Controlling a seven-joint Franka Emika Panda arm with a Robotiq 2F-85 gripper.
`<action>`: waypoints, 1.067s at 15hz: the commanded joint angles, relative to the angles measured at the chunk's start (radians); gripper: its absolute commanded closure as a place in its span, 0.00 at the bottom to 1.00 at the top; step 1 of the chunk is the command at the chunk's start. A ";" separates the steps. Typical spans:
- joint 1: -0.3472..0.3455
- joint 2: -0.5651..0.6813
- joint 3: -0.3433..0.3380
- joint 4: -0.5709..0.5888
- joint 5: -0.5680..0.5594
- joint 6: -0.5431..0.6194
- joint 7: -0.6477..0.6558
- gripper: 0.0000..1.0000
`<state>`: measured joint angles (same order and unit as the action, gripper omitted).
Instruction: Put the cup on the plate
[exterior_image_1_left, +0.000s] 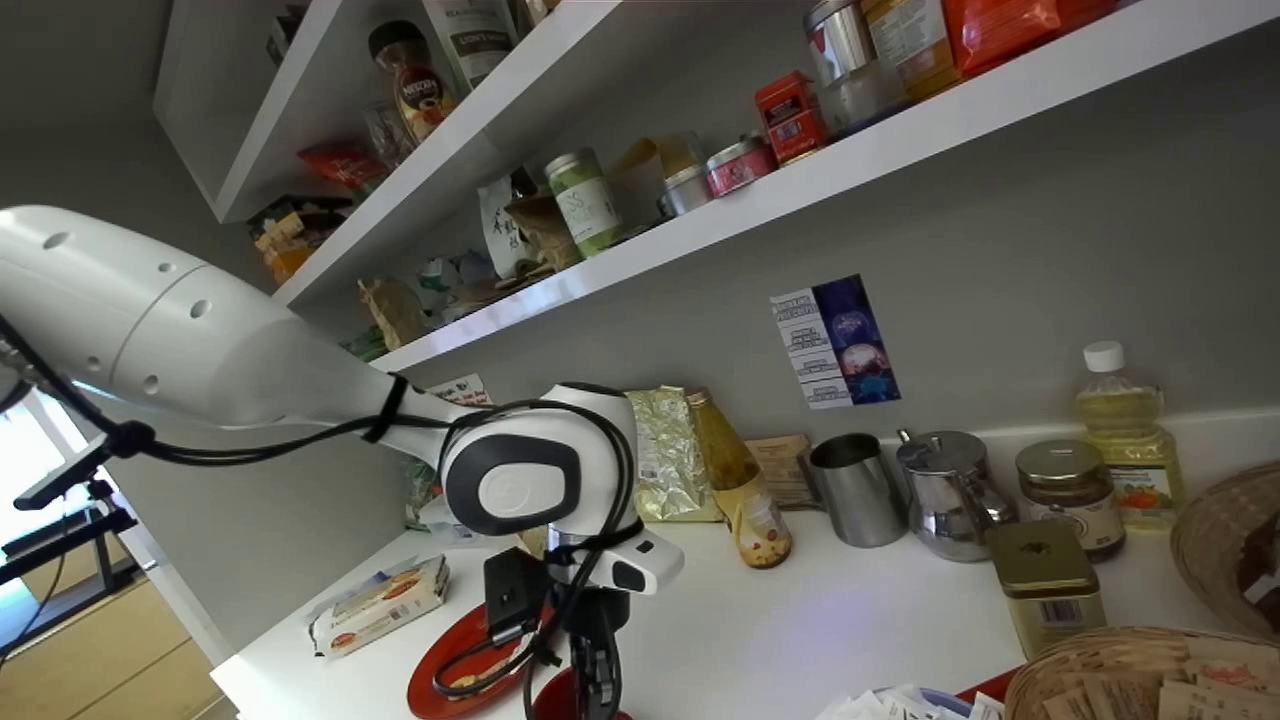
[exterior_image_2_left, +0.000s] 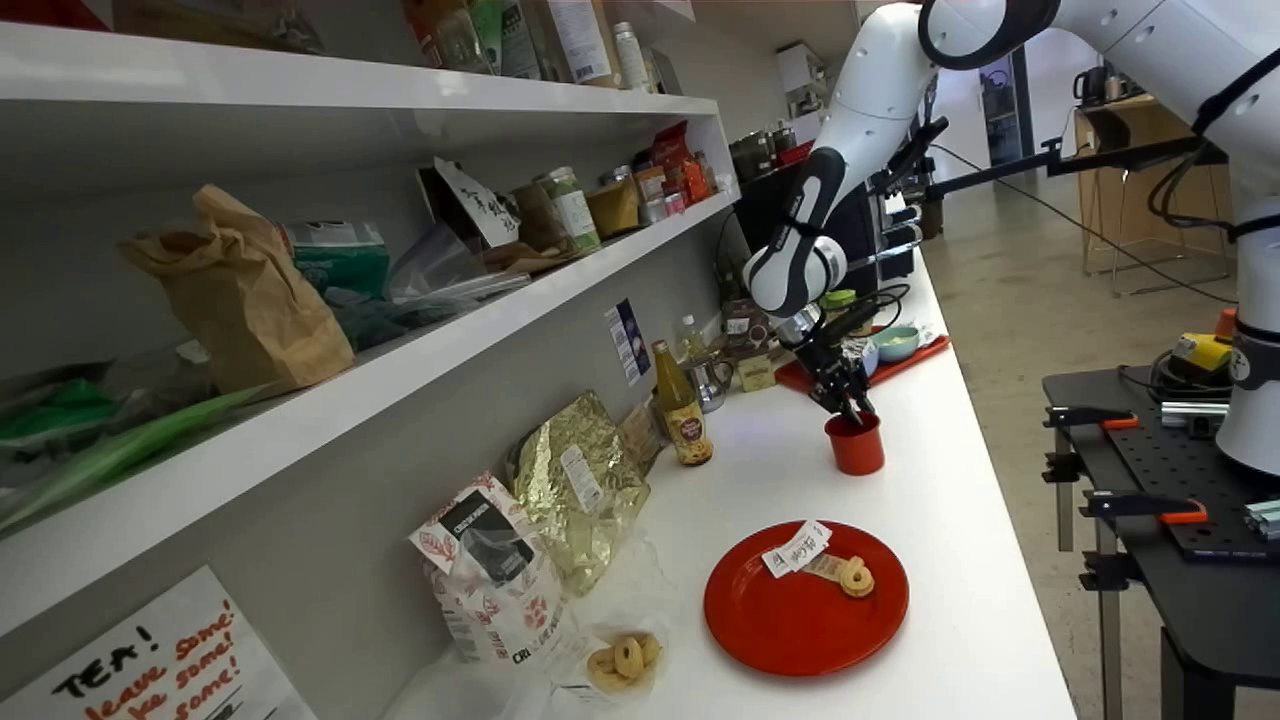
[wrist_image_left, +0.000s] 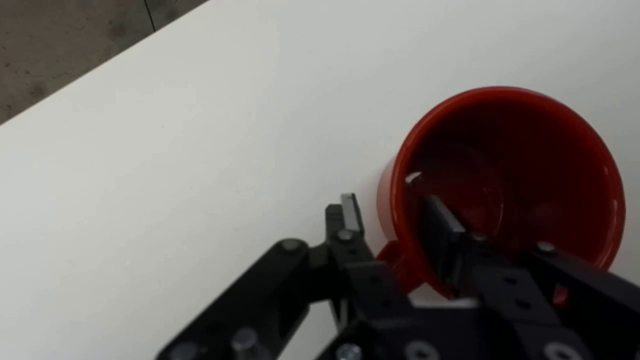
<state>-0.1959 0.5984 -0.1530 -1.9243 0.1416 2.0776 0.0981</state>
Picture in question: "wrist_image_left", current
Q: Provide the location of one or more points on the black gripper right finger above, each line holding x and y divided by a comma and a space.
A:
521, 286

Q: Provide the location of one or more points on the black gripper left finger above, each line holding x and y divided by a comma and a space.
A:
361, 281

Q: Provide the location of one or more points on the red cup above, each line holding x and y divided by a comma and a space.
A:
513, 160

